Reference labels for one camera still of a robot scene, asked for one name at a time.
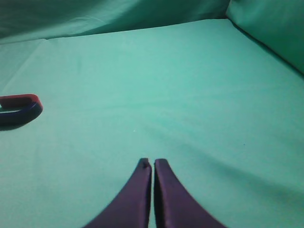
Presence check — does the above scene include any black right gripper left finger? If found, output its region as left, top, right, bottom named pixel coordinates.
left=85, top=158, right=152, bottom=228

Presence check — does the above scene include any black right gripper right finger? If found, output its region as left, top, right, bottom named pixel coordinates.
left=153, top=159, right=224, bottom=228

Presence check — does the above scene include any green table cloth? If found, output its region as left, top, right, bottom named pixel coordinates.
left=0, top=0, right=304, bottom=228

